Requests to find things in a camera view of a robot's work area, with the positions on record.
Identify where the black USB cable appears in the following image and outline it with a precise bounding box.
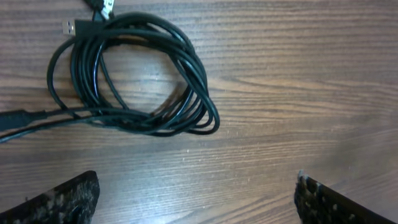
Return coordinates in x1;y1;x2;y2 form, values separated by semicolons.
0;0;221;144

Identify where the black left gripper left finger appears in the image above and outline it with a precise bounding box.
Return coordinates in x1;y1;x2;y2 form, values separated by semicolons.
1;170;100;224

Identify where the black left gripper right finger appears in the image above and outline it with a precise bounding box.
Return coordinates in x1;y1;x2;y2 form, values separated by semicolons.
294;170;396;224

